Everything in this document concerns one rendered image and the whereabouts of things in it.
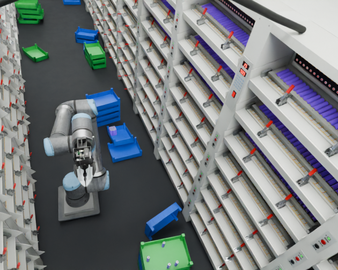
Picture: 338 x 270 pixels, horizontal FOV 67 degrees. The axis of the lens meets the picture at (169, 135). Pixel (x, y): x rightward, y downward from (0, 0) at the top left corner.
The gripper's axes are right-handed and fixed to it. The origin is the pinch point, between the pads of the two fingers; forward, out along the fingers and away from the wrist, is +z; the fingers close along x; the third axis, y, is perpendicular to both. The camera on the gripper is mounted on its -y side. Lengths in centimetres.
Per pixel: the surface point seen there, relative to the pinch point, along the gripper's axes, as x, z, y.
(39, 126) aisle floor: -54, -155, -114
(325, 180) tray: 90, 24, 13
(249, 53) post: 74, -28, 38
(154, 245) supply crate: 33, 1, -86
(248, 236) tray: 80, 20, -48
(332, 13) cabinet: 113, -33, 53
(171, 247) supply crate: 44, 4, -87
